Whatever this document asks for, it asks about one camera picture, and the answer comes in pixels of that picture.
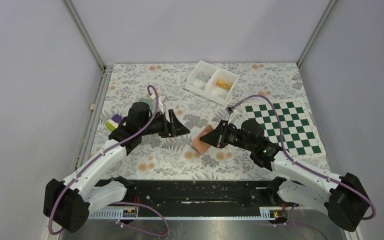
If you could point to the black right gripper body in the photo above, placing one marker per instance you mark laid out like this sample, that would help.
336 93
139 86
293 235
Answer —
240 142

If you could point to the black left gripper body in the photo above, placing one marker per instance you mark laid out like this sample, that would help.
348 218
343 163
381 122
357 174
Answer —
150 130

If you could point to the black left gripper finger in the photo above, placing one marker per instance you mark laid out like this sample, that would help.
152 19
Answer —
160 125
175 127

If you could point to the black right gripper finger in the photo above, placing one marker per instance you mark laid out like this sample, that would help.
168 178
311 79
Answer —
226 136
211 137

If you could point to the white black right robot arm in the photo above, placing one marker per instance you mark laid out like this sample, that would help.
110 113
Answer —
342 198

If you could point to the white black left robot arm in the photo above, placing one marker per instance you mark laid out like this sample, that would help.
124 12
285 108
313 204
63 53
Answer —
70 201

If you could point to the gold credit card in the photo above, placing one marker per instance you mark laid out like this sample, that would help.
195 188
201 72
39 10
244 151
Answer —
224 84

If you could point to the silver credit card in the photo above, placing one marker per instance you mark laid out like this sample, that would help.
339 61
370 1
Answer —
202 76

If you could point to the purple white green block stack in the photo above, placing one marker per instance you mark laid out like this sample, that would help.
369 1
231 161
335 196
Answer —
113 122

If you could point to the floral tablecloth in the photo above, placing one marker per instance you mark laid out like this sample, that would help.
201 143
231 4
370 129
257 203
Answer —
159 158

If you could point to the green white chessboard mat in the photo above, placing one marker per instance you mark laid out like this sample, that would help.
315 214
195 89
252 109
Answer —
289 124

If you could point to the white two-compartment plastic bin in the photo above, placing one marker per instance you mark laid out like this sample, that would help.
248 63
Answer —
209 89

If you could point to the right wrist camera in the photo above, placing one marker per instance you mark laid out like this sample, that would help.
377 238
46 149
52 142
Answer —
233 114

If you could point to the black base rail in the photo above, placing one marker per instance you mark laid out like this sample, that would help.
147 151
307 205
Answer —
197 200

